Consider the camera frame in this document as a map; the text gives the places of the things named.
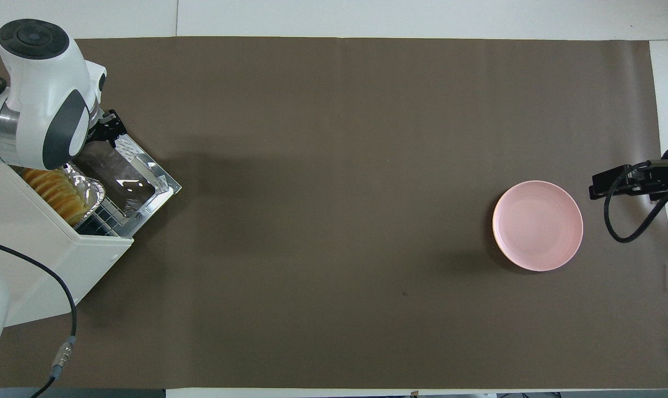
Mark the glass oven door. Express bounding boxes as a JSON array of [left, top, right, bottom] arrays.
[[71, 132, 183, 223]]

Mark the sliced bread loaf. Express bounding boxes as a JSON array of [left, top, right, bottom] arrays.
[[21, 168, 90, 225]]

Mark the metal oven rack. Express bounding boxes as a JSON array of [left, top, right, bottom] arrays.
[[76, 195, 148, 238]]

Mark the white toaster oven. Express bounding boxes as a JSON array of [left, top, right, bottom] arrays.
[[0, 160, 135, 328]]

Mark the aluminium foil tray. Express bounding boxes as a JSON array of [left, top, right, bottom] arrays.
[[62, 163, 107, 228]]

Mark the pink round plate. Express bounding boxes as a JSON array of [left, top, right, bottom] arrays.
[[492, 180, 585, 273]]

